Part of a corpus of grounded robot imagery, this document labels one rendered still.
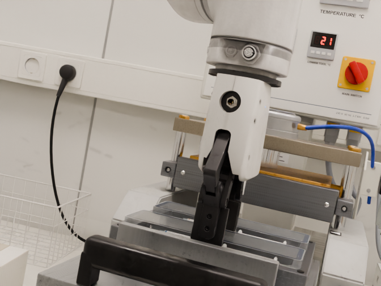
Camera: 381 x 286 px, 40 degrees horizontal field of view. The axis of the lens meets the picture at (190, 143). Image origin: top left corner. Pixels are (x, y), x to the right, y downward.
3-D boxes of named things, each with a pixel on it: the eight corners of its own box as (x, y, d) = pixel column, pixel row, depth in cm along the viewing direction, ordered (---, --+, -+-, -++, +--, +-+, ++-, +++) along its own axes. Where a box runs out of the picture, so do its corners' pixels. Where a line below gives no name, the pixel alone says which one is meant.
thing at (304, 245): (148, 223, 63) (152, 206, 63) (164, 217, 69) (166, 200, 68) (304, 263, 58) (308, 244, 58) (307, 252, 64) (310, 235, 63)
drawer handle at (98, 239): (86, 277, 45) (94, 231, 44) (260, 329, 41) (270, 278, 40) (74, 284, 43) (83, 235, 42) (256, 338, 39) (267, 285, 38)
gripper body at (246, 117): (277, 66, 48) (253, 186, 49) (288, 78, 58) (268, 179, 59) (198, 53, 50) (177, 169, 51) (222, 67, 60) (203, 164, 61)
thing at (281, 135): (204, 168, 102) (216, 101, 102) (370, 204, 94) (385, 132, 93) (163, 176, 79) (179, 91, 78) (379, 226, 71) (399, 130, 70)
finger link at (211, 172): (219, 144, 46) (212, 200, 48) (240, 117, 53) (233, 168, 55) (206, 141, 46) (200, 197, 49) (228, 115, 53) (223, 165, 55)
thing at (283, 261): (119, 236, 55) (123, 215, 55) (139, 228, 60) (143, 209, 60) (297, 284, 50) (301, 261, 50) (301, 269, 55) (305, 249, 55)
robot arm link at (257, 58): (287, 44, 48) (280, 77, 49) (295, 58, 57) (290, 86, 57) (199, 32, 51) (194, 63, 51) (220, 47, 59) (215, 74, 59)
